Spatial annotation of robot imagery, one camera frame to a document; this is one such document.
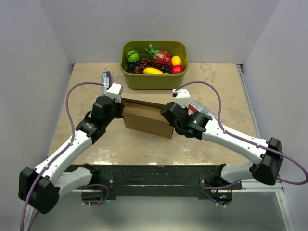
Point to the yellow toy lemon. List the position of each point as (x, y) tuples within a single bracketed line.
[(176, 60)]

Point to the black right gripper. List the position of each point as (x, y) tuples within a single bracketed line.
[(185, 109)]

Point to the yellow toy mango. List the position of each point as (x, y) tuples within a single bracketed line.
[(152, 71)]

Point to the brown cardboard box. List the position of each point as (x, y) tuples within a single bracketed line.
[(145, 116)]

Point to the red toy apple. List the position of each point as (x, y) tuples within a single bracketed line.
[(177, 69)]

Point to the dark blue toy grapes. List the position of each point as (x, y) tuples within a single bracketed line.
[(131, 67)]

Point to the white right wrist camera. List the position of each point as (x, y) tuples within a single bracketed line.
[(181, 97)]

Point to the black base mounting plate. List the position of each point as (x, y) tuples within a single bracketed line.
[(162, 181)]

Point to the olive green plastic bin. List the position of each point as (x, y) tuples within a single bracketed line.
[(163, 81)]

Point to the purple toothpaste box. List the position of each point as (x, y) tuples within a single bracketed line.
[(107, 81)]

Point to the purple toy grape bunch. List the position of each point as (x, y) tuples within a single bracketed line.
[(149, 63)]

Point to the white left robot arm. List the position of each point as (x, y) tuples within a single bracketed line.
[(42, 186)]

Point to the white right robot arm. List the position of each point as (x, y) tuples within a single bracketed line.
[(263, 162)]

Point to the pink toy dragon fruit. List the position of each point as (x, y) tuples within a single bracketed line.
[(158, 55)]

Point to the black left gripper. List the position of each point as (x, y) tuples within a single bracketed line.
[(121, 107)]

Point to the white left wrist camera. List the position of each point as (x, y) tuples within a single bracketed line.
[(115, 92)]

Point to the green toy watermelon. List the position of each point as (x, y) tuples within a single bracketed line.
[(132, 56)]

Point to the red white snack packet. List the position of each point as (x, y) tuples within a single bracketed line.
[(195, 106)]

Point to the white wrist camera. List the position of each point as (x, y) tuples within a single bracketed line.
[(181, 97), (115, 92)]

